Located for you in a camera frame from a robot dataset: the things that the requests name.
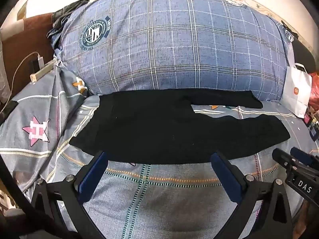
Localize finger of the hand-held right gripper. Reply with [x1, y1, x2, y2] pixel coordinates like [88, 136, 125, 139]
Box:
[290, 147, 319, 167]
[272, 148, 297, 173]

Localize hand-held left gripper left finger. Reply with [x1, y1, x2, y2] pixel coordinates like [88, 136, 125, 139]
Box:
[31, 151, 109, 239]

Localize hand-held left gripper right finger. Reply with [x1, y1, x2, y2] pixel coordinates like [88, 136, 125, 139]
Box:
[210, 151, 294, 239]

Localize black pants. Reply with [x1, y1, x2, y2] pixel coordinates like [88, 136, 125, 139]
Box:
[69, 89, 291, 165]

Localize grey star-print bedsheet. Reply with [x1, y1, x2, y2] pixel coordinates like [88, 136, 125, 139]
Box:
[0, 65, 319, 239]

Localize white paper bag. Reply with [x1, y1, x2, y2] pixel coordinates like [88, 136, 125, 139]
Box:
[280, 62, 313, 119]

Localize red plastic bag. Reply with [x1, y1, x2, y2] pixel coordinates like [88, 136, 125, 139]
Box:
[309, 72, 319, 107]

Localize black cushion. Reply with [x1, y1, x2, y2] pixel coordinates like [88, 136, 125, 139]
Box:
[291, 40, 319, 72]

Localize beige power strip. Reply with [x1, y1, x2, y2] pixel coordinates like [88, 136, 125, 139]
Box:
[30, 61, 56, 82]

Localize blue plaid pillow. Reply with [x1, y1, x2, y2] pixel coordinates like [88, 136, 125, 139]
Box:
[51, 0, 296, 101]

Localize brown headboard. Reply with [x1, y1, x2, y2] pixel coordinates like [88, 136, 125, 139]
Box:
[0, 12, 59, 110]

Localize black clothing pile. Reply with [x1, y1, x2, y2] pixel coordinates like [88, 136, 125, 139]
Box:
[47, 0, 90, 38]

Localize white charging cable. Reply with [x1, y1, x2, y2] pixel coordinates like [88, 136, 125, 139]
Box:
[10, 51, 39, 97]

